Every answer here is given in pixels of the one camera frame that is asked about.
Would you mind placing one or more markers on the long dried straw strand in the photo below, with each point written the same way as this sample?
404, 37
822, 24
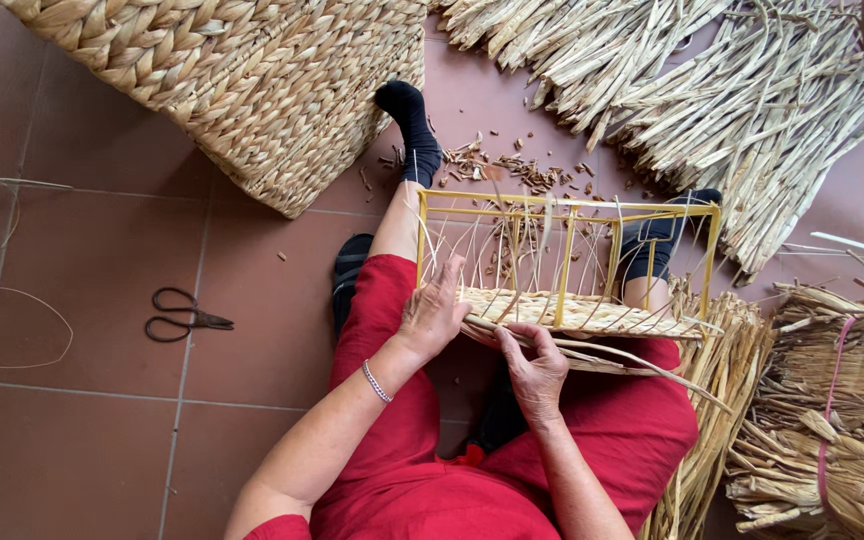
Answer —
483, 331

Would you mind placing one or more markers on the person's right hand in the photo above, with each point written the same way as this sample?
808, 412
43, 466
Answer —
541, 382

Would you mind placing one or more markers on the black sandal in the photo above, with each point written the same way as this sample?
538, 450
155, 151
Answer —
349, 262

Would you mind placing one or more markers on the upright bundle of straw strands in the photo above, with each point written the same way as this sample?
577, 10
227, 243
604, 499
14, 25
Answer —
724, 360

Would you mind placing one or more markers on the heap of dried straw strands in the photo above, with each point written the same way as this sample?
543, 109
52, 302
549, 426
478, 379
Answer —
739, 112

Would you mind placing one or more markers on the person's black sock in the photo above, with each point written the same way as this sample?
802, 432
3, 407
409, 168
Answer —
646, 247
417, 142

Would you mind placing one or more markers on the pink tie band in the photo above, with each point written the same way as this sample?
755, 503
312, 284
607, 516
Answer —
826, 420

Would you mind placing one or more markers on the loose pale straw stalks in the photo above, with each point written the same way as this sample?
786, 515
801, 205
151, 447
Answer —
863, 247

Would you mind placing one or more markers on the person's black left sock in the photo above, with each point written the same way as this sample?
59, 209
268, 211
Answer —
417, 142

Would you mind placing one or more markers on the person's black right sock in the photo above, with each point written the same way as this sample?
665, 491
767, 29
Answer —
646, 247

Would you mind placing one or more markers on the large woven straw basket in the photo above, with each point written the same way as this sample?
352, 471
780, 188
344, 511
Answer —
252, 75

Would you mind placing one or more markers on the scattered straw scraps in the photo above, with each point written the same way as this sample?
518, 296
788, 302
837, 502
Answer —
469, 161

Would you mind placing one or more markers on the person's red clothing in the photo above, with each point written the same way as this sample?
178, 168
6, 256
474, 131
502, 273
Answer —
402, 465

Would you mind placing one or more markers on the person's left hand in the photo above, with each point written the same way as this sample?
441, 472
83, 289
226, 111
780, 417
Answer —
428, 315

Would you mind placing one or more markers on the black metal scissors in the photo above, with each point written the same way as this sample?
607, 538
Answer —
207, 321

